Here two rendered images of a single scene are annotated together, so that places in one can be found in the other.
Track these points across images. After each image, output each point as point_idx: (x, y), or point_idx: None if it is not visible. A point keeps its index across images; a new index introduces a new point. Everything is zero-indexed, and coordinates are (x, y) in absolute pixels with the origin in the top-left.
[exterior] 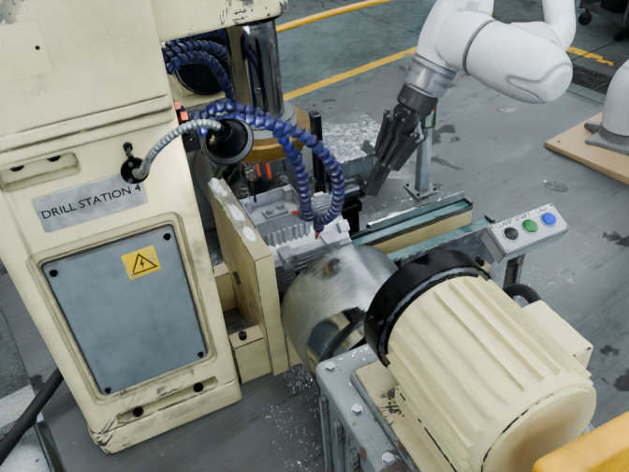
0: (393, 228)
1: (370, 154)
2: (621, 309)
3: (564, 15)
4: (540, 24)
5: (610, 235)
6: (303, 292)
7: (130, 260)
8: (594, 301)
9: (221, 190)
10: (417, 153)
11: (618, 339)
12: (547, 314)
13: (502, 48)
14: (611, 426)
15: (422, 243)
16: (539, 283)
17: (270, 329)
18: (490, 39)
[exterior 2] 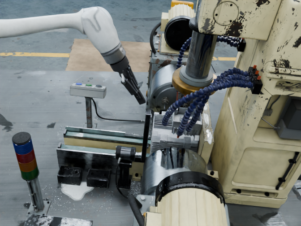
0: (109, 152)
1: (59, 217)
2: (54, 108)
3: (57, 15)
4: (85, 8)
5: (7, 129)
6: None
7: None
8: (58, 114)
9: (208, 133)
10: (38, 189)
11: (70, 102)
12: (164, 16)
13: (109, 13)
14: (178, 1)
15: (105, 137)
16: (65, 128)
17: None
18: (108, 14)
